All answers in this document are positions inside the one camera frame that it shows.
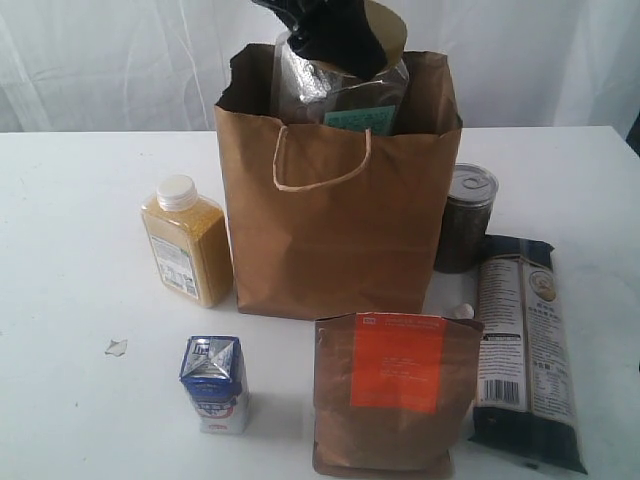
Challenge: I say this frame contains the brown paper shopping bag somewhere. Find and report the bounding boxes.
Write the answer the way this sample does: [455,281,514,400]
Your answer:
[214,44,462,320]

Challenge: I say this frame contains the dark noodle packet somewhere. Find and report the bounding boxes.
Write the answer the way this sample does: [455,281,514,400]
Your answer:
[470,235,586,473]

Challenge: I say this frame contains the small clear plastic scrap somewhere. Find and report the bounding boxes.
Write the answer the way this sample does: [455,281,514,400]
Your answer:
[104,339,128,357]

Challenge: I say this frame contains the blue white milk carton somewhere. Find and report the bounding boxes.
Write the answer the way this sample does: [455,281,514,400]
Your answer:
[179,335,250,434]

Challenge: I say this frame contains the yellow millet plastic bottle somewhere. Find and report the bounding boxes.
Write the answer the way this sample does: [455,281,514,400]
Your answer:
[141,174,234,308]

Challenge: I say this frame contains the brown pouch orange label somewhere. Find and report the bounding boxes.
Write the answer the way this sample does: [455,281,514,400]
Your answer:
[313,312,483,479]

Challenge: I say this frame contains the clear jar gold lid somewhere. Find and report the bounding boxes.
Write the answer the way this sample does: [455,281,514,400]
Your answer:
[270,1,410,135]

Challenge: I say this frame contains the clear can dark grains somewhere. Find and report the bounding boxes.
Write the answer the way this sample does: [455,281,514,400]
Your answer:
[434,163,499,274]

